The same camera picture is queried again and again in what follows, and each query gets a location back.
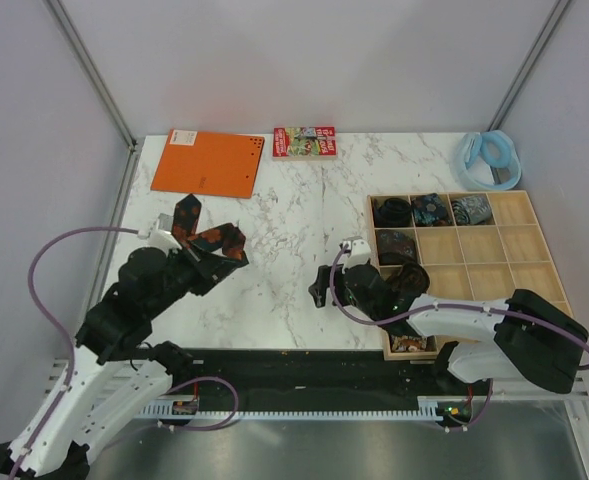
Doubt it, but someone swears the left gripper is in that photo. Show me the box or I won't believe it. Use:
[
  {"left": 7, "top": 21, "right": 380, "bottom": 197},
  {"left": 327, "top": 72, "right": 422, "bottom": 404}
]
[{"left": 146, "top": 237, "right": 241, "bottom": 317}]

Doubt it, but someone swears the black orange floral tie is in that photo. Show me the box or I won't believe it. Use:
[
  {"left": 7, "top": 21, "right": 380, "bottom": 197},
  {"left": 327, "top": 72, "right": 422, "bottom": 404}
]
[{"left": 171, "top": 194, "right": 248, "bottom": 265}]

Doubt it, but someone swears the brown tie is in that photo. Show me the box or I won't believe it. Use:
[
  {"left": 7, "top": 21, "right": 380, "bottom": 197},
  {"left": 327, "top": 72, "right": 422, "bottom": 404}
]
[{"left": 383, "top": 262, "right": 430, "bottom": 304}]

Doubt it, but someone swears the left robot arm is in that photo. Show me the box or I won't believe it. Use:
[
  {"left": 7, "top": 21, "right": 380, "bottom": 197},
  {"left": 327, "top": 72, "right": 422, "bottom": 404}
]
[{"left": 0, "top": 224, "right": 248, "bottom": 479}]

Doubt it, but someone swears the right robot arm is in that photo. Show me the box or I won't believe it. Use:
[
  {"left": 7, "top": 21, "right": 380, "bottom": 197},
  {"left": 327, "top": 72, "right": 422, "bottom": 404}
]
[{"left": 308, "top": 237, "right": 589, "bottom": 394}]

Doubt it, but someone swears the rolled dark speckled tie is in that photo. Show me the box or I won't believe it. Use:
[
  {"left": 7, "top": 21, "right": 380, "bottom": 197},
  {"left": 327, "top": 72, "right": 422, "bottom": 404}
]
[{"left": 376, "top": 229, "right": 418, "bottom": 266}]

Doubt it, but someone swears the rolled multicolour patterned tie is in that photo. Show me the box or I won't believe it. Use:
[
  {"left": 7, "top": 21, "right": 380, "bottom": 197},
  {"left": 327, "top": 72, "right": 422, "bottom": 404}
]
[{"left": 390, "top": 335, "right": 434, "bottom": 353}]

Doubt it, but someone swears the rolled dark teal tie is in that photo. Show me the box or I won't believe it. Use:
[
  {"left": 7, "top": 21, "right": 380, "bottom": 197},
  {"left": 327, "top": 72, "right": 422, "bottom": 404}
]
[{"left": 373, "top": 197, "right": 412, "bottom": 228}]

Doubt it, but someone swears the rolled blue floral tie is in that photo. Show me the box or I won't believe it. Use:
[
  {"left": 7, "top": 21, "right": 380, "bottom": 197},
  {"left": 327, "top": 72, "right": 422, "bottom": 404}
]
[{"left": 411, "top": 193, "right": 452, "bottom": 227}]

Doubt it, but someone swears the orange board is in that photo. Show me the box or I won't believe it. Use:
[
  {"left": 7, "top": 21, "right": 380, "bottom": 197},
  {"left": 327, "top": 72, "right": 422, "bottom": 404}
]
[{"left": 151, "top": 129, "right": 265, "bottom": 199}]

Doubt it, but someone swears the wooden compartment tray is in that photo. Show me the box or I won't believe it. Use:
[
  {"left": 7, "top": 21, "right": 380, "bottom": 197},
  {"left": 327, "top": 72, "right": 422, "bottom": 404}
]
[{"left": 366, "top": 190, "right": 586, "bottom": 362}]

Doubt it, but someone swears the rolled grey paisley tie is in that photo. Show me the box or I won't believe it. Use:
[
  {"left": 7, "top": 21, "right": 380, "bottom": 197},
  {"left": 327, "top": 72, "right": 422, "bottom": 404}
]
[{"left": 451, "top": 195, "right": 492, "bottom": 226}]

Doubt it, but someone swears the red green book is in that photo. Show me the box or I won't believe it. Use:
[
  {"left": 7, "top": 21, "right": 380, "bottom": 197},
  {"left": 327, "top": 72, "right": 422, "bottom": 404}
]
[{"left": 272, "top": 126, "right": 337, "bottom": 160}]

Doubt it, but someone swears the light blue headband device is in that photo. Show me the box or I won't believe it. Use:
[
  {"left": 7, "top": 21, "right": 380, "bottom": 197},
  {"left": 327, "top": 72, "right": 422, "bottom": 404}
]
[{"left": 450, "top": 130, "right": 522, "bottom": 191}]

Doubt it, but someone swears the white cable duct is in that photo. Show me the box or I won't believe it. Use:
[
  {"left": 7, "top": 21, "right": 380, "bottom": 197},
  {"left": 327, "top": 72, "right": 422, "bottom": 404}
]
[{"left": 134, "top": 398, "right": 472, "bottom": 422}]

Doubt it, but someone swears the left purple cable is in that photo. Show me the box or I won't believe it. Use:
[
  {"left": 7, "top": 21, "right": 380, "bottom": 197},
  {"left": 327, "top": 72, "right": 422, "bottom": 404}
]
[{"left": 8, "top": 225, "right": 240, "bottom": 480}]

